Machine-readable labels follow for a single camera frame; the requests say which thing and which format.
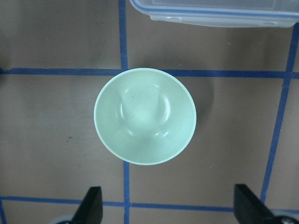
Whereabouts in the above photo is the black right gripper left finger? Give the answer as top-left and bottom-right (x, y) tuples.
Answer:
(71, 186), (103, 224)

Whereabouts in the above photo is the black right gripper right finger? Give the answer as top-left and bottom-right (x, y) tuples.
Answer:
(234, 184), (299, 224)

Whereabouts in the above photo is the light green bowl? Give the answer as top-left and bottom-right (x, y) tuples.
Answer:
(93, 68), (197, 166)

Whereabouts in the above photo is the clear plastic food container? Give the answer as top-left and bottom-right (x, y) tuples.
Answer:
(130, 0), (299, 28)

